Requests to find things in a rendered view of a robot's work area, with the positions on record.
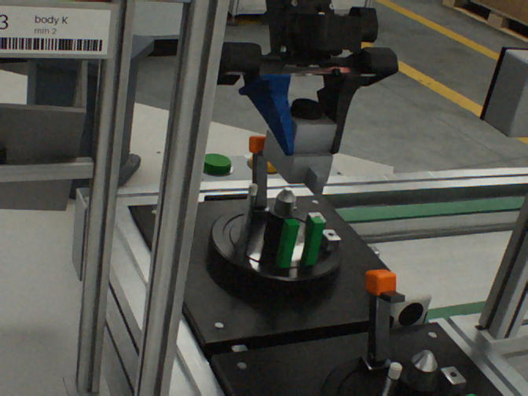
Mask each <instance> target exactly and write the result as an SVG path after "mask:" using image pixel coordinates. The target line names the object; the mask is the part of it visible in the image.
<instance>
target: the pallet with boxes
mask: <svg viewBox="0 0 528 396"><path fill-rule="evenodd" d="M462 3H463V0H443V1H442V5H443V6H446V7H449V8H450V9H454V10H456V11H457V12H459V13H463V14H464V15H466V16H469V17H471V18H474V19H476V20H478V21H479V22H481V23H483V24H486V25H488V26H490V27H492V28H495V29H497V30H498V31H502V32H504V33H506V34H509V35H511V36H512V37H513V38H515V39H518V40H520V41H522V42H525V43H527V44H528V38H527V37H525V36H523V35H520V34H518V32H516V31H513V30H511V29H509V28H508V26H509V24H513V25H515V26H517V27H519V28H522V29H524V30H525V31H528V0H468V1H467V5H469V6H472V7H474V8H476V9H480V10H482V11H484V12H486V13H488V14H489V18H488V20H487V19H485V17H483V16H479V15H478V14H476V13H472V12H470V11H468V10H466V9H463V8H462V7H461V6H462Z"/></svg>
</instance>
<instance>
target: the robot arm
mask: <svg viewBox="0 0 528 396"><path fill-rule="evenodd" d="M261 20H262V24H263V25H268V27H269V42H270V49H271V52H269V53H268V54H262V52H261V46H260V45H258V44H256V43H252V42H223V43H222V52H221V59H220V64H219V70H218V80H217V85H228V86H234V85H235V84H236V83H237V81H238V80H239V79H240V75H243V80H244V86H242V87H241V88H240V89H239V94H240V95H241V96H248V97H249V99H250V100H251V102H252V103H253V105H254V106H255V107H256V108H257V110H258V111H259V114H260V115H261V116H262V117H263V118H264V120H265V121H266V123H267V124H268V126H269V128H270V129H271V132H272V133H273V136H274V137H275V138H276V140H277V143H278V144H280V146H281V149H282V150H283V152H284V154H285V155H286V156H291V155H293V153H294V145H293V133H292V122H291V116H290V110H289V103H288V89H289V84H290V80H291V76H323V81H324V87H323V88H321V89H319V90H317V99H318V102H319V103H320V104H321V105H322V106H323V111H322V112H323V113H324V114H325V115H326V116H327V117H329V118H330V119H331V120H332V121H333V122H335V123H336V125H337V127H336V132H335V138H334V142H333V146H332V150H331V152H330V153H331V154H332V155H335V154H337V153H338V152H339V146H340V142H341V139H342V135H343V128H344V124H345V121H347V114H348V110H349V107H350V103H351V101H352V99H353V96H354V95H355V93H356V91H357V89H360V88H361V86H371V85H372V84H374V83H377V82H379V81H380V80H382V79H385V78H387V77H389V76H392V75H394V74H396V73H397V72H398V70H399V69H398V58H397V55H396V53H395V52H394V51H393V50H392V49H390V48H376V47H371V46H365V47H363V48H361V43H362V42H375V41H376V40H377V37H378V30H379V22H378V18H377V13H376V9H374V8H365V7H351V8H350V12H349V14H348V16H344V15H343V14H338V16H335V14H334V5H333V4H332V0H266V12H265V13H264V14H263V15H261ZM343 50H349V51H350V53H353V54H351V55H349V56H348V57H337V56H339V55H340V54H342V53H343ZM331 56H332V57H331ZM285 65H291V66H285ZM310 65H319V67H309V66H310Z"/></svg>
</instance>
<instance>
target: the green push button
mask: <svg viewBox="0 0 528 396"><path fill-rule="evenodd" d="M231 168H232V161H231V159H229V158H227V157H226V156H224V155H220V154H216V153H209V154H206V155H205V160H204V166H203V170H204V171H206V172H209V173H212V174H226V173H228V172H229V171H231Z"/></svg>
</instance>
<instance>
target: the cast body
mask: <svg viewBox="0 0 528 396"><path fill-rule="evenodd" d="M289 110H290V116H291V127H292V133H293V145H294V153H293V155H291V156H286V155H285V154H284V152H283V150H282V149H281V146H280V144H278V143H277V140H276V138H275V137H274V136H273V133H272V132H271V129H268V130H267V133H266V141H265V145H264V151H263V156H264V157H265V158H266V159H267V160H268V161H269V163H270V164H271V166H272V167H273V168H274V169H275V170H276V172H277V173H278V174H280V175H281V176H282V177H283V179H284V180H285V181H286V182H287V183H288V184H289V185H302V184H304V185H305V186H306V187H307V188H308V189H309V190H310V191H311V192H312V193H313V194H322V193H323V189H324V185H325V183H327V182H328V180H329V175H330V172H331V169H332V162H333V158H334V156H333V155H332V154H331V153H330V152H331V150H332V146H333V142H334V138H335V135H336V127H337V125H336V123H335V122H333V121H332V120H331V119H330V118H329V117H327V116H326V115H325V114H324V113H323V112H322V111H323V106H322V105H321V104H320V103H319V102H317V101H314V100H310V99H304V98H300V99H296V100H294V101H293V102H292V103H291V106H289Z"/></svg>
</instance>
